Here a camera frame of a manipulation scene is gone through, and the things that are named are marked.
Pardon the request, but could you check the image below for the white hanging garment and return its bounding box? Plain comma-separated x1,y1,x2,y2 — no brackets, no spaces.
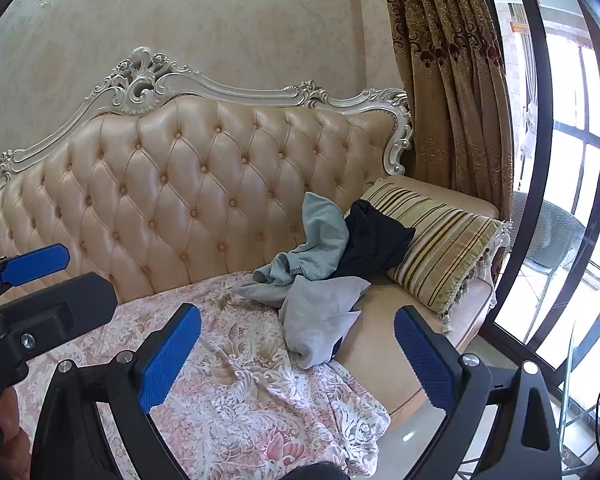
517,100,538,158

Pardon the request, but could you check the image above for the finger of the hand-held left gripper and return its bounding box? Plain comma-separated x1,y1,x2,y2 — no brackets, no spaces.
0,243,72,301
0,272,118,401

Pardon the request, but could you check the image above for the navy sweatshirt with yellow print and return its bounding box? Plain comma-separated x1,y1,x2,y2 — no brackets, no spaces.
330,199,416,281

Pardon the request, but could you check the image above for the grey garment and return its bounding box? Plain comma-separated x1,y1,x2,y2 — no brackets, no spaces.
232,275,372,371

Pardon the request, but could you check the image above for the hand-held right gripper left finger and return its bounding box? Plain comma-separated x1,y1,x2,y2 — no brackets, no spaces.
30,304,202,480

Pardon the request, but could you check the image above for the striped fringed pillow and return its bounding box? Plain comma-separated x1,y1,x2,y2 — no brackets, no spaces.
357,176,512,333

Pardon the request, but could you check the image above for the light blue garment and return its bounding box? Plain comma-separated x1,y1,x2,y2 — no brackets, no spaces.
252,191,351,286

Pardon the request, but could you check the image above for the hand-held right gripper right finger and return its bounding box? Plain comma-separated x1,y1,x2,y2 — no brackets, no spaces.
394,305,563,480

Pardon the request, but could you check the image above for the glass table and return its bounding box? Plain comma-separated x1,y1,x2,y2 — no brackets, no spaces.
555,325,600,480

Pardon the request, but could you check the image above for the pink floral blanket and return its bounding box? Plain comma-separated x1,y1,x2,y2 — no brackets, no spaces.
10,270,392,478

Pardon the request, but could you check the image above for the black framed glass door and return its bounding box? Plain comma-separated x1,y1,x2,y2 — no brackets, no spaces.
480,0,600,411

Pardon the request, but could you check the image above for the grey wicker chair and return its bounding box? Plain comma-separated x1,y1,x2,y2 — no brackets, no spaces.
512,190,588,276

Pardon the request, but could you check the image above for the brown patterned curtain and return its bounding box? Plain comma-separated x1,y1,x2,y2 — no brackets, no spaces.
377,0,516,226

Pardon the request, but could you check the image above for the beige tufted leather sofa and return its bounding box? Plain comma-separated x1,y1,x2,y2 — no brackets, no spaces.
0,46,513,416

